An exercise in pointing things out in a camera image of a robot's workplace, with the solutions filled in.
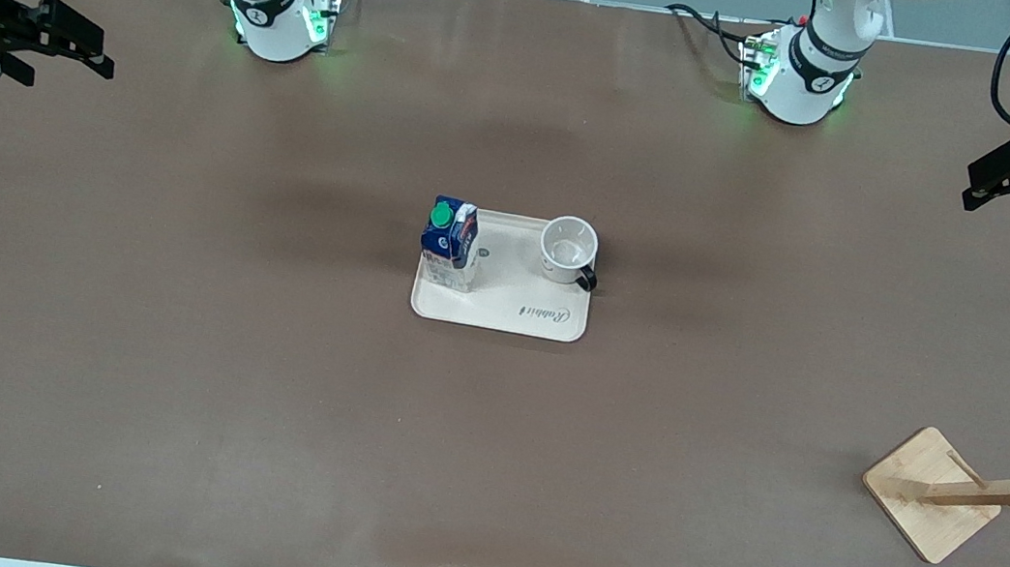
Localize blue white milk carton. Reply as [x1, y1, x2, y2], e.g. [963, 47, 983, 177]
[414, 194, 486, 296]

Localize white mug black handle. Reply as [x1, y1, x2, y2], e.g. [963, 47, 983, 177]
[533, 213, 607, 294]

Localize wooden cup rack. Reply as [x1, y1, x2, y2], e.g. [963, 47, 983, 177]
[852, 414, 1010, 567]

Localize cream plastic tray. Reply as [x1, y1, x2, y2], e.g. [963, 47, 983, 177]
[407, 201, 601, 345]

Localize black left base cables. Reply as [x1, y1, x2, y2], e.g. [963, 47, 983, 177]
[659, 0, 768, 69]

